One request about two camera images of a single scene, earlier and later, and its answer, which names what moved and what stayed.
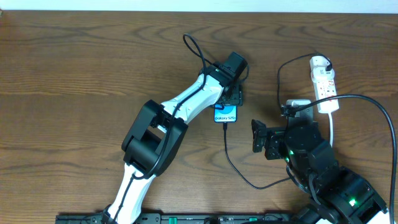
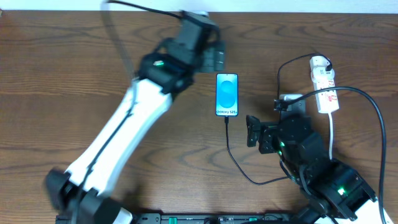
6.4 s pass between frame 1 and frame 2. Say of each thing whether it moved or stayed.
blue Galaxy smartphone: moved
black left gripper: moved
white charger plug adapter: stayed
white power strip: stayed
